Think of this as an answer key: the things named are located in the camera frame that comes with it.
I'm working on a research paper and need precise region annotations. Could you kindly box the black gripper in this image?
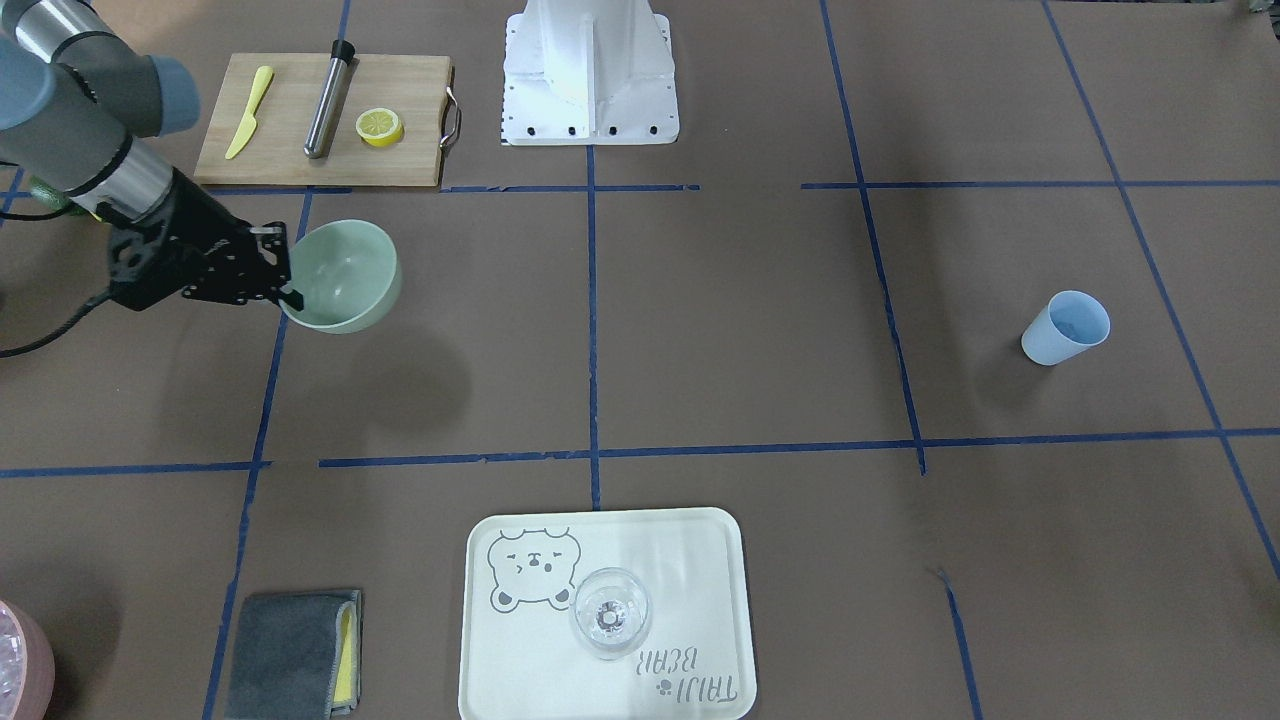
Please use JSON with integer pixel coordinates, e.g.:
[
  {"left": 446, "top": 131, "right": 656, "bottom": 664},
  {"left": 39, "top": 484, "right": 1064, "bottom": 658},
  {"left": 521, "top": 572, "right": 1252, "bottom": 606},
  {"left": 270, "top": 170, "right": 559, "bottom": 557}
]
[{"left": 108, "top": 170, "right": 305, "bottom": 311}]

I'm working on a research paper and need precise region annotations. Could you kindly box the green bowl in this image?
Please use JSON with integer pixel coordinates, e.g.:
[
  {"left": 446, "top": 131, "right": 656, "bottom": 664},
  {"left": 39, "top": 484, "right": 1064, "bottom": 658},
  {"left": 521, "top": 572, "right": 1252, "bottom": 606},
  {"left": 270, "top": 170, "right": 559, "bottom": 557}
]
[{"left": 280, "top": 219, "right": 403, "bottom": 334}]

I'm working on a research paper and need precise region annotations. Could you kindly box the light blue plastic cup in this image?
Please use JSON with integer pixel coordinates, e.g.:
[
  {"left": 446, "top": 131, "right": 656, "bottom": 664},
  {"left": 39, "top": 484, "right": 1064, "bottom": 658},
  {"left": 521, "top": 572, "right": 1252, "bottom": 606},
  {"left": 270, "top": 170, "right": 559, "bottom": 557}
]
[{"left": 1020, "top": 290, "right": 1111, "bottom": 366}]

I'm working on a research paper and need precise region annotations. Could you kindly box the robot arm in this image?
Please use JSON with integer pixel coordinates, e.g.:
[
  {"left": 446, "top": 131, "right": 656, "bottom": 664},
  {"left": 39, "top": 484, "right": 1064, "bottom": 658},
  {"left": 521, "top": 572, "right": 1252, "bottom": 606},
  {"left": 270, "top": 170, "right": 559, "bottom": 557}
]
[{"left": 3, "top": 1, "right": 305, "bottom": 311}]

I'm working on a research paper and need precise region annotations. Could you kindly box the pink bowl of ice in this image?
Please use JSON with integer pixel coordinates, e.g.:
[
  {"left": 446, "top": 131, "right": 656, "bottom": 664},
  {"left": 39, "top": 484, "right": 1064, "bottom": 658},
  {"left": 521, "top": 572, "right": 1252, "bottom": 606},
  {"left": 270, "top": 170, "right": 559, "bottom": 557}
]
[{"left": 1, "top": 600, "right": 56, "bottom": 719}]

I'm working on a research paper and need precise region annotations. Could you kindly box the lemon half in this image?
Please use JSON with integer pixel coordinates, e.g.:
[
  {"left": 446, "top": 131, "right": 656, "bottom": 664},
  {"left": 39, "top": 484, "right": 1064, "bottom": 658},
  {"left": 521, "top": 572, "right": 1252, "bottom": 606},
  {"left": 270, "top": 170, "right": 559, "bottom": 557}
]
[{"left": 355, "top": 108, "right": 404, "bottom": 149}]

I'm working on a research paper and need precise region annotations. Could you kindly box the yellow plastic knife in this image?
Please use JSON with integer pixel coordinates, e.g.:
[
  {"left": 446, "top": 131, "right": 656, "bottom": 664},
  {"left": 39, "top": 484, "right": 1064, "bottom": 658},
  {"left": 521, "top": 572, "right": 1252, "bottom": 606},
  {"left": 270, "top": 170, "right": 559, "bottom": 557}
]
[{"left": 224, "top": 65, "right": 275, "bottom": 160}]

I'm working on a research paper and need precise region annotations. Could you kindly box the steel muddler with black cap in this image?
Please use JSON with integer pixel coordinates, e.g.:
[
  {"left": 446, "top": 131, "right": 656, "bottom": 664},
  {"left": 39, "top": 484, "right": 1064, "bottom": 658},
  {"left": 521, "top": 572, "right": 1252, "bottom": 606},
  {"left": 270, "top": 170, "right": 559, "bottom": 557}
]
[{"left": 303, "top": 38, "right": 356, "bottom": 160}]

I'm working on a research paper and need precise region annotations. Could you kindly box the wooden cutting board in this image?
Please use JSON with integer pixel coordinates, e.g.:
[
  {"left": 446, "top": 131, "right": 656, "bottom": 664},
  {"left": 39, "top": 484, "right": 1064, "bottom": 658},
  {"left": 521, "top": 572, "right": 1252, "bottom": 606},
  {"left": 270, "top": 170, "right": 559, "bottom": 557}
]
[{"left": 193, "top": 53, "right": 454, "bottom": 190}]

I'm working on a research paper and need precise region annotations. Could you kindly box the grey and yellow cloth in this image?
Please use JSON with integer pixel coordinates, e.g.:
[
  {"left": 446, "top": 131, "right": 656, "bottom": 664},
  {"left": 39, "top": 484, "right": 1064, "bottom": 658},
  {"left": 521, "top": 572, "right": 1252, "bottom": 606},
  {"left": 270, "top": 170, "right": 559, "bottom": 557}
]
[{"left": 224, "top": 588, "right": 364, "bottom": 719}]

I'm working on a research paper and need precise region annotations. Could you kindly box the cream bear tray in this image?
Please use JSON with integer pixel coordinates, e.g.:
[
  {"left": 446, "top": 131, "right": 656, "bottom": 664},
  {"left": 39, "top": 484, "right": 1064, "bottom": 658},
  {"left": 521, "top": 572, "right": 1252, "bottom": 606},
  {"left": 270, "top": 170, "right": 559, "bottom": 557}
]
[{"left": 458, "top": 507, "right": 758, "bottom": 719}]

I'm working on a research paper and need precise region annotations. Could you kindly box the clear wine glass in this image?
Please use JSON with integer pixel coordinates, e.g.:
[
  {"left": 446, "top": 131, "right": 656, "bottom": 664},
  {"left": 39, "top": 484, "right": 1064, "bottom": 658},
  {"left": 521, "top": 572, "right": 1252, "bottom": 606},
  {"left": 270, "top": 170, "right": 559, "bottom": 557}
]
[{"left": 571, "top": 568, "right": 653, "bottom": 661}]

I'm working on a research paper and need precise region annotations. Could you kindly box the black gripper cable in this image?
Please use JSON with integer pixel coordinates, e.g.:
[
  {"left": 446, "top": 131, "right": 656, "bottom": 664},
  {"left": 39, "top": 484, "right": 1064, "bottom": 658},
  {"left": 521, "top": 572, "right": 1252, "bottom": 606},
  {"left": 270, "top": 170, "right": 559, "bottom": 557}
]
[{"left": 0, "top": 290, "right": 116, "bottom": 359}]

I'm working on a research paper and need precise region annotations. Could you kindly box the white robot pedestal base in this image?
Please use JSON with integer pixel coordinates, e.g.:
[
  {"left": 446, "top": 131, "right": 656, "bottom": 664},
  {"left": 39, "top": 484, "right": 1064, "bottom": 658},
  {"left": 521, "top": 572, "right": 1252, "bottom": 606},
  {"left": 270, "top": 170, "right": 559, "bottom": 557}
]
[{"left": 500, "top": 1, "right": 681, "bottom": 147}]

